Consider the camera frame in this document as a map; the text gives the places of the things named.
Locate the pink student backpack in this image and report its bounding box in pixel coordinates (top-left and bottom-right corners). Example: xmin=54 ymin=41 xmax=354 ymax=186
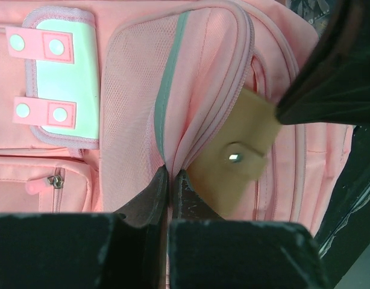
xmin=0 ymin=1 xmax=353 ymax=234

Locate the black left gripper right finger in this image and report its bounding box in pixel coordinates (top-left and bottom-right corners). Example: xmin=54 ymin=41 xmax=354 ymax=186
xmin=172 ymin=170 xmax=222 ymax=220

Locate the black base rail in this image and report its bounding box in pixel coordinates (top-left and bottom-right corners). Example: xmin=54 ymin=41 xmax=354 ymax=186
xmin=314 ymin=125 xmax=370 ymax=259

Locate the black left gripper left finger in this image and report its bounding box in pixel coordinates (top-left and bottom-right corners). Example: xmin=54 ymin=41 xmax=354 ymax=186
xmin=114 ymin=166 xmax=168 ymax=229

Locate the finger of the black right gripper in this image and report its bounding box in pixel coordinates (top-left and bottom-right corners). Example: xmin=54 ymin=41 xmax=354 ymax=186
xmin=276 ymin=0 xmax=370 ymax=125

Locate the floral pink notebook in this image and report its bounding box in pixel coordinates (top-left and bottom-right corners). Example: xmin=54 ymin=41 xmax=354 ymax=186
xmin=286 ymin=0 xmax=336 ymax=30

